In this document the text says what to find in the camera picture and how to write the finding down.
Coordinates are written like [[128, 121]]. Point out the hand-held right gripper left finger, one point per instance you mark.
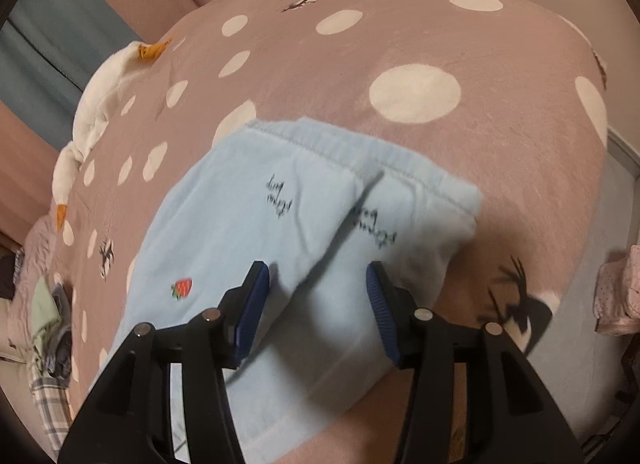
[[250, 309]]

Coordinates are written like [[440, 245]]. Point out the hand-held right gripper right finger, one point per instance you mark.
[[382, 309]]

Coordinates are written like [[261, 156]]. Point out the light blue pants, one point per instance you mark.
[[250, 204]]

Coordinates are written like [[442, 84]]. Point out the folded dark denim clothes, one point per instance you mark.
[[62, 344]]

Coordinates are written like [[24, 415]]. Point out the pale quilted comforter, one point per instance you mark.
[[35, 254]]

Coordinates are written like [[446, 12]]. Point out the plaid pillow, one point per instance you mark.
[[47, 404]]

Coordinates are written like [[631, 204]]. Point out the pink dotted cloth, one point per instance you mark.
[[620, 289]]

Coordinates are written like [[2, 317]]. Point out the white goose plush toy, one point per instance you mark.
[[105, 94]]

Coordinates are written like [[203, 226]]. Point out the dotted deer print blanket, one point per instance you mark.
[[400, 34]]

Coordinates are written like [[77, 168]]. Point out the blue curtain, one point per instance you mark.
[[60, 9]]

